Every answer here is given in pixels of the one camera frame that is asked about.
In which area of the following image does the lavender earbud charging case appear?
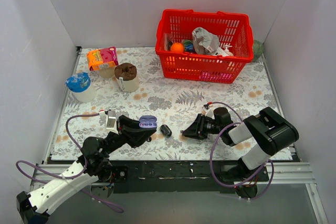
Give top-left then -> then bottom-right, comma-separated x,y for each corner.
139,115 -> 157,129

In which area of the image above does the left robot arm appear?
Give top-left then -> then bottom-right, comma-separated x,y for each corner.
16,111 -> 158,223

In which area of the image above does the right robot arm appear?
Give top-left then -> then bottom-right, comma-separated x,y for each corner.
182,107 -> 299,181

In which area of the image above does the black earbud charging case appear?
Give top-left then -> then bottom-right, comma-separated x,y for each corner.
160,124 -> 172,137

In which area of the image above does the floral patterned table mat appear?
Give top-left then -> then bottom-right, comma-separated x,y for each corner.
50,47 -> 278,162

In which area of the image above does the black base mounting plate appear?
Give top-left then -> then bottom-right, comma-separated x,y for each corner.
99,159 -> 268,195

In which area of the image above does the brown topped paper roll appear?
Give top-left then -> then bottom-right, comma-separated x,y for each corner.
114,62 -> 140,92

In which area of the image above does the beige cup under package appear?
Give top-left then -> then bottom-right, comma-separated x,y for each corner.
98,67 -> 115,78

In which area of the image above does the blue lidded white cup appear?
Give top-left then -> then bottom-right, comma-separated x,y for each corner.
65,72 -> 97,103

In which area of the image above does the orange pink snack package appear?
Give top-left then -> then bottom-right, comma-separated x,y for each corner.
87,47 -> 119,71

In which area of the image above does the white pump bottle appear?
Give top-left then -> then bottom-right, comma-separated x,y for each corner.
210,45 -> 234,57

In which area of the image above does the blue green item in basket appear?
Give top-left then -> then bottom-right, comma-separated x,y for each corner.
182,39 -> 195,53

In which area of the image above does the crumpled grey paper bag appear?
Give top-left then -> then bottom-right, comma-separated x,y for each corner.
192,27 -> 219,55

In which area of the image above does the orange fruit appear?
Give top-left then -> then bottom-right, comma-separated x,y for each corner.
170,42 -> 184,53

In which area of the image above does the clear plastic packet in basket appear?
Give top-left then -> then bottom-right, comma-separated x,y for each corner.
164,33 -> 174,51

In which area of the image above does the green ball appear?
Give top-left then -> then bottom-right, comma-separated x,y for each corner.
252,40 -> 264,62

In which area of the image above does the red plastic shopping basket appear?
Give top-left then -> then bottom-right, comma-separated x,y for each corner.
155,9 -> 254,83

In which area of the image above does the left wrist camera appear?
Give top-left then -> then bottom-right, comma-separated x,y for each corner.
99,110 -> 118,134

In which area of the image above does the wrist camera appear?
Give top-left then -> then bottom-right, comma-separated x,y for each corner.
202,102 -> 214,119
99,110 -> 118,134

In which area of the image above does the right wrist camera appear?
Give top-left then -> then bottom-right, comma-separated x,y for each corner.
202,102 -> 214,119

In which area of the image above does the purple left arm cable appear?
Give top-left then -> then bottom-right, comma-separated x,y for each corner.
15,112 -> 124,214

